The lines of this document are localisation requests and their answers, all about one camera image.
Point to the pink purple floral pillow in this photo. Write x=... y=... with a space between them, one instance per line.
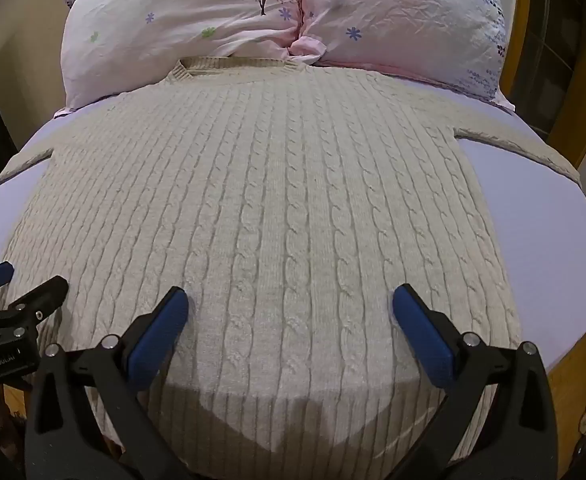
x=408 y=15

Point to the lavender bed sheet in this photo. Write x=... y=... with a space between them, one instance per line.
x=538 y=240

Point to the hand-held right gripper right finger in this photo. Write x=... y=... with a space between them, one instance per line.
x=423 y=330

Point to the pink floral tree print pillow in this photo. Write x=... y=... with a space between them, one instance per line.
x=173 y=25

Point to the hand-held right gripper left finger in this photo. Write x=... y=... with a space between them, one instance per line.
x=159 y=327

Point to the wooden bed frame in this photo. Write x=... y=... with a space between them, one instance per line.
x=580 y=110

